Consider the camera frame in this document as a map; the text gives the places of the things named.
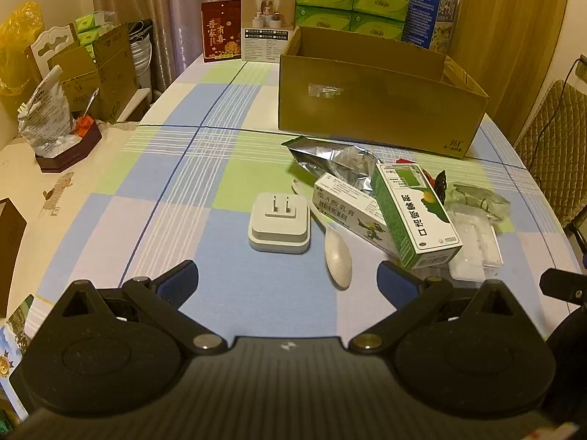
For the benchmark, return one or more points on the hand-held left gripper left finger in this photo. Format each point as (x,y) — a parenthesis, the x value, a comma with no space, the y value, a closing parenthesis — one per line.
(176,282)

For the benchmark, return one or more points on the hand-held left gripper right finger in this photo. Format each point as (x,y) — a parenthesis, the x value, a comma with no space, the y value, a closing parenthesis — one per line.
(396,284)

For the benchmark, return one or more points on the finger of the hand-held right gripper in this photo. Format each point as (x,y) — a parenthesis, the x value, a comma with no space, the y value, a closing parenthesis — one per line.
(562,284)

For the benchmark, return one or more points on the white plastic spoon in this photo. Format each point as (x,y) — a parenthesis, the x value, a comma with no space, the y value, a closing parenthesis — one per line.
(337,261)

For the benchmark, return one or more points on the green and white medicine box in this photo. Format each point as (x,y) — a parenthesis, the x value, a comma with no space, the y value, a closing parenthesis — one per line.
(417,215)

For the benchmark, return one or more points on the white ointment box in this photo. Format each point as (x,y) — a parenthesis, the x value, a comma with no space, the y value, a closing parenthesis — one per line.
(344,206)

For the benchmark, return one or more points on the black hair clip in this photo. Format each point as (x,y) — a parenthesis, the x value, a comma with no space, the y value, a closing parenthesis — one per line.
(440,185)

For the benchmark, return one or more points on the silver foil bag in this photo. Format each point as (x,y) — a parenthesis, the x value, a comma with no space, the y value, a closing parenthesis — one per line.
(330,160)

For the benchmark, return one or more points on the brown cardboard box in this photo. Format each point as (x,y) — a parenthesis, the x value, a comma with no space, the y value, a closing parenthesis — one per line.
(380,96)

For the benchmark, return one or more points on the checked cloth desktop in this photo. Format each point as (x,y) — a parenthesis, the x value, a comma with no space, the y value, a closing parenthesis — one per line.
(183,169)

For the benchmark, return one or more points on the clear plastic tray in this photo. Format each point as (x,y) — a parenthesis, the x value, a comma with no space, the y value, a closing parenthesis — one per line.
(477,247)

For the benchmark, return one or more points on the white plug adapter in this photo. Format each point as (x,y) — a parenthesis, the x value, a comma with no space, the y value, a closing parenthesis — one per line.
(279,224)

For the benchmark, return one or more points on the quilted chair cushion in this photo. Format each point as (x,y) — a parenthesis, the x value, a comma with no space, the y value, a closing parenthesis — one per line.
(555,156)

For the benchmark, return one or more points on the cream cloth side table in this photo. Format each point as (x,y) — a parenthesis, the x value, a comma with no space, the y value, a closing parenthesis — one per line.
(59,220)

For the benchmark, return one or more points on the dark red wooden box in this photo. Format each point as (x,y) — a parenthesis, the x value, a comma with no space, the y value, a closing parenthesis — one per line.
(69,153)

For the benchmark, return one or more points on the dark brown box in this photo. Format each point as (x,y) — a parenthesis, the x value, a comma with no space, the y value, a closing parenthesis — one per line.
(10,256)

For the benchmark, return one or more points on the orange object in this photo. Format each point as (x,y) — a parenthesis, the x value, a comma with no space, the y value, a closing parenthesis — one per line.
(85,127)

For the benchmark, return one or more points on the colourful leaflets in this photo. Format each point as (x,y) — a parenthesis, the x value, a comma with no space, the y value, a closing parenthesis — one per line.
(11,366)

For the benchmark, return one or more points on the metal spoon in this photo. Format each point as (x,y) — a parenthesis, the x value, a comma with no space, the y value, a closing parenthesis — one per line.
(90,103)

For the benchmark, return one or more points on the crumpled silver plastic bag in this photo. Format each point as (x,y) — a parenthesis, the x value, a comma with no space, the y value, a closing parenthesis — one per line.
(46,114)

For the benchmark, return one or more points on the brown cardboard carton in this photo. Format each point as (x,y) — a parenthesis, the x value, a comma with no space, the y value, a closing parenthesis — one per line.
(114,73)
(80,78)

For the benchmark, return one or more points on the stack of white bowls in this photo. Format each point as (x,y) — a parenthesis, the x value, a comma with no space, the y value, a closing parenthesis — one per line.
(141,64)

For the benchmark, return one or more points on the golden curtain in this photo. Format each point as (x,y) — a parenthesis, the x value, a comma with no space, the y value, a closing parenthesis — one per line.
(504,46)

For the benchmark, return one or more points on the red greeting card box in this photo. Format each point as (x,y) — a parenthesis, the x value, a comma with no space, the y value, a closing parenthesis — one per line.
(221,32)

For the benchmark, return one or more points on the black paper bag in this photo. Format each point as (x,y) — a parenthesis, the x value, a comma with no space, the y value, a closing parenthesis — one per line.
(140,30)

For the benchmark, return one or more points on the white carved chair back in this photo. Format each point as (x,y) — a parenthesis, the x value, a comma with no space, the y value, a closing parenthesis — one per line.
(50,50)

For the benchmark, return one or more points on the small green tissue packs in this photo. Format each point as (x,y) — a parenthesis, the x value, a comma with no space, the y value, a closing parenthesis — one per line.
(91,30)

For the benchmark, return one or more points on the blue milk carton box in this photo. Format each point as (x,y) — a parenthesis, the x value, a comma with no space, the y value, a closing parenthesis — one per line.
(431,13)

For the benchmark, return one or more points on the white product box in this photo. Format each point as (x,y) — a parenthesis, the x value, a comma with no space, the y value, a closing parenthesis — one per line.
(268,23)

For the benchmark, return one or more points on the pink curtain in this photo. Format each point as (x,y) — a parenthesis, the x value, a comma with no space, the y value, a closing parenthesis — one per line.
(165,4)

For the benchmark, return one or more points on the yellow plastic bag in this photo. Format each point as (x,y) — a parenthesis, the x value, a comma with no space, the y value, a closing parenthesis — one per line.
(18,46)

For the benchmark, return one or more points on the wall socket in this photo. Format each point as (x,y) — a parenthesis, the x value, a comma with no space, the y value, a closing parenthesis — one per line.
(581,68)

